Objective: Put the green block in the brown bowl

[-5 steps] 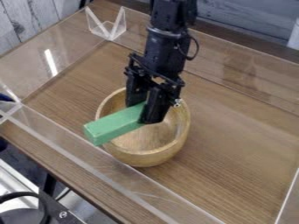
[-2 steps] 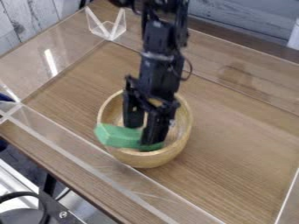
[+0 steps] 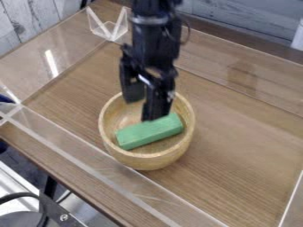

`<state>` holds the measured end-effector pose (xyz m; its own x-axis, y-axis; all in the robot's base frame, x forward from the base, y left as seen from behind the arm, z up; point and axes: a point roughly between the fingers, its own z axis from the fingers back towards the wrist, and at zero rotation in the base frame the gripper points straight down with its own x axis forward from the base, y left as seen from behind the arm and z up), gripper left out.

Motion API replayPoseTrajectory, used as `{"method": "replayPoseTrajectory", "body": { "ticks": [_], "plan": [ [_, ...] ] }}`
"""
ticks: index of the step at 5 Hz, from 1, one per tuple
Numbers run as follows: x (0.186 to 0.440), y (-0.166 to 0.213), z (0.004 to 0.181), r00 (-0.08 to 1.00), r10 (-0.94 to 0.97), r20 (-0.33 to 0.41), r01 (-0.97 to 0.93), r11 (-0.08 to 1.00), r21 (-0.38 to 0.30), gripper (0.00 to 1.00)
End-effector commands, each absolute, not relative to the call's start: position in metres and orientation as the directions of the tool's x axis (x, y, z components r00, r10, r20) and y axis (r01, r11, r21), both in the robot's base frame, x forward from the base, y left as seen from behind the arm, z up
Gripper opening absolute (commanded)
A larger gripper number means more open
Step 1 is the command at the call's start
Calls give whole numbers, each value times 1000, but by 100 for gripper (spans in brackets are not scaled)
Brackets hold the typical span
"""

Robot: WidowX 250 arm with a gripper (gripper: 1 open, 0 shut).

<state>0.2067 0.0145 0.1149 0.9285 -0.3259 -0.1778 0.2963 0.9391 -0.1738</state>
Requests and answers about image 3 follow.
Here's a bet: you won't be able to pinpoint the grey metal bracket with screw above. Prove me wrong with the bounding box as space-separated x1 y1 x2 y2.
48 205 88 227

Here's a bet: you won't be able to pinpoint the blue object at left edge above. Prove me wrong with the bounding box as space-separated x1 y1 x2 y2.
0 94 15 103

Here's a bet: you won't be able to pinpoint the black cable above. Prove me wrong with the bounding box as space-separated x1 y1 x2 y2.
0 192 51 227

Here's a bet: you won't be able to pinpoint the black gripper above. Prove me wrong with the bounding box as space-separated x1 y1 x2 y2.
120 15 183 121

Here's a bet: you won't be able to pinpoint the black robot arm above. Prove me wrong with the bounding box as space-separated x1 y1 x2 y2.
120 0 183 121

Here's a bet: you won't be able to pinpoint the clear acrylic tray walls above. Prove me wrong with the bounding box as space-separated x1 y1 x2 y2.
0 13 303 227

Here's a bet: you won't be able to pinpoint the black table leg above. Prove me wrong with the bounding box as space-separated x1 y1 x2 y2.
44 176 58 199

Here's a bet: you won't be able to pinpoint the green rectangular block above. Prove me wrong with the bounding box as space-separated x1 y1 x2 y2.
115 113 184 151

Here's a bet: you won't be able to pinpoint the brown wooden bowl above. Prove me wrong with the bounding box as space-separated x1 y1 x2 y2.
99 93 195 170

